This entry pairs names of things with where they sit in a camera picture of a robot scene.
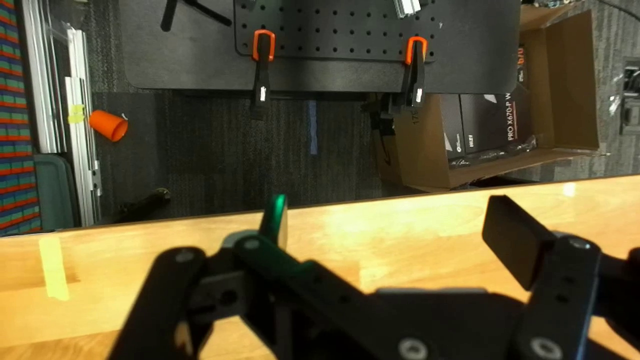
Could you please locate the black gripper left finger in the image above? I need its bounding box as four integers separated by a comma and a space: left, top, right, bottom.
108, 195, 375, 360

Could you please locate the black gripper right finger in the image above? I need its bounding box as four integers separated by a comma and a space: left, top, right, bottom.
480, 195, 640, 360

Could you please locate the yellow tape strip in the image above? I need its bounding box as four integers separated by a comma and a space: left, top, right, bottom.
36, 235, 71, 304

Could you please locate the dark green plastic bin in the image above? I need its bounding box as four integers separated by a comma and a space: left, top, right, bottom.
31, 153, 79, 233

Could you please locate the black printed carton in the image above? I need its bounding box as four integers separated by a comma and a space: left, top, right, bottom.
438, 90, 556, 170

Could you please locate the orange plastic cup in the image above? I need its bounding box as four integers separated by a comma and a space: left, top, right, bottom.
87, 109, 130, 144

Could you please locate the brown cardboard box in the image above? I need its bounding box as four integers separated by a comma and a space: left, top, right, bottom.
374, 4, 602, 197

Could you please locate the blue tape strip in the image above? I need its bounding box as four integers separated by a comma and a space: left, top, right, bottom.
306, 98, 321, 158

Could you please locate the black base platform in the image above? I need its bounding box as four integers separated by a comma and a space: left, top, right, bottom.
118, 0, 523, 97

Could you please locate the orange black spring clamp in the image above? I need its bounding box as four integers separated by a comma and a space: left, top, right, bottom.
400, 35, 430, 110
249, 28, 279, 115

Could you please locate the black perforated breadboard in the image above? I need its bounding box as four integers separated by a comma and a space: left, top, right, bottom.
231, 0, 446, 65

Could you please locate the aluminium extrusion rail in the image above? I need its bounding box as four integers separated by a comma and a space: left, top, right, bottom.
61, 26, 103, 229
19, 0, 67, 156

